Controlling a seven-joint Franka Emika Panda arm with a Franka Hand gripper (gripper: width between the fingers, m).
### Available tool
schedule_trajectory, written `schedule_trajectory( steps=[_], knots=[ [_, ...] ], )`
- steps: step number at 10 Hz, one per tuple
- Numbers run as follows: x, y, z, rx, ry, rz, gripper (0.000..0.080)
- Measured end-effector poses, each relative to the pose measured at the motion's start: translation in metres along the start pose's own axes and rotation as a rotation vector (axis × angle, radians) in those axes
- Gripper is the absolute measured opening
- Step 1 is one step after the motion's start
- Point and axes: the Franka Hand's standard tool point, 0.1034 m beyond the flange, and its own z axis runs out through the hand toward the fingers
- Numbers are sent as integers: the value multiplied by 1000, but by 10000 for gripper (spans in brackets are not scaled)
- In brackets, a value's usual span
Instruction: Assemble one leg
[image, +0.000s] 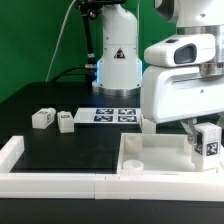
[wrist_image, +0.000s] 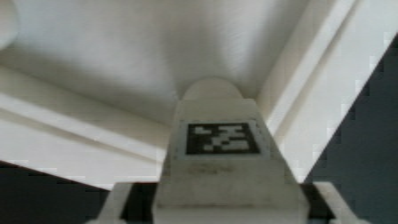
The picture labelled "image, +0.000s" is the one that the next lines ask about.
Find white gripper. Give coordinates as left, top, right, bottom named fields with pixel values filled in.
left=140, top=66, right=224, bottom=146

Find white square tabletop tray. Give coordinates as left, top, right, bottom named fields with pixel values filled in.
left=116, top=133, right=224, bottom=175

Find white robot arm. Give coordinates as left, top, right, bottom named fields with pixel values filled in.
left=93, top=0, right=224, bottom=144

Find white U-shaped fence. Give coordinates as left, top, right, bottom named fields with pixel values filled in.
left=0, top=136, right=224, bottom=202

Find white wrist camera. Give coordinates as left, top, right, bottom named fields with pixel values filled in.
left=144, top=34, right=216, bottom=67

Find white AprilTag base plate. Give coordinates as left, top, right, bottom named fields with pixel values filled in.
left=74, top=108, right=141, bottom=124

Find black cables on table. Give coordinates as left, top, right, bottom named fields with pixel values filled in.
left=49, top=65, right=95, bottom=83

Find white cable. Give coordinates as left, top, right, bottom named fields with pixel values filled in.
left=45, top=0, right=78, bottom=83

